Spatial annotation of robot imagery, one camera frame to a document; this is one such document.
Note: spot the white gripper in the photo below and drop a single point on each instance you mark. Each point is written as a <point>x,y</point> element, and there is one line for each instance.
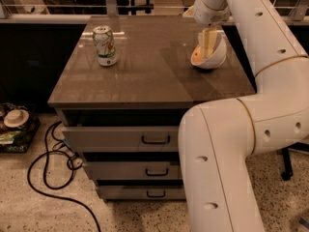
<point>206,13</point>

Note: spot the orange fruit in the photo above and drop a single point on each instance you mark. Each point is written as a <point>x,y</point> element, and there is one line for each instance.
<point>197,53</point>

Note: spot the white ceramic bowl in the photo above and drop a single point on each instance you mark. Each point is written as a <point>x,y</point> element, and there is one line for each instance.
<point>216,59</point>

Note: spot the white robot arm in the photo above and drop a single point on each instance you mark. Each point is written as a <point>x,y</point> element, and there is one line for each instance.
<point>216,137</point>

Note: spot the green white soda can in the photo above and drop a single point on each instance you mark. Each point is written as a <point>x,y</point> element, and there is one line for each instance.
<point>105,46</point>

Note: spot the grey drawer cabinet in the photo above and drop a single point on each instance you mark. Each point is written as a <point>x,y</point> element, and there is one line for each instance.
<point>152,84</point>

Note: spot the top grey drawer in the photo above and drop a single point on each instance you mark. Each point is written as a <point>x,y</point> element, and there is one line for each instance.
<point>122,139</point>

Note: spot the grey drawer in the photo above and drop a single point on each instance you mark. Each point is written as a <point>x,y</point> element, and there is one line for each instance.
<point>133,170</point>
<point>122,139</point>
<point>141,192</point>

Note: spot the black stand leg with caster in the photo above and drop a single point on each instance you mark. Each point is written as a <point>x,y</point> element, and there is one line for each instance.
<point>287,172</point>

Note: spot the middle grey drawer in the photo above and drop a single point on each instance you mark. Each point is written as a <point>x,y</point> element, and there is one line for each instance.
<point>133,170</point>

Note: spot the bottom grey drawer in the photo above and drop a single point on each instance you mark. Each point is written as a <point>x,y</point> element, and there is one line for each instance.
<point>141,192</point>

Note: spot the beige hat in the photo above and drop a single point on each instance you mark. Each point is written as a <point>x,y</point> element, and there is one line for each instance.
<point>16,118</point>

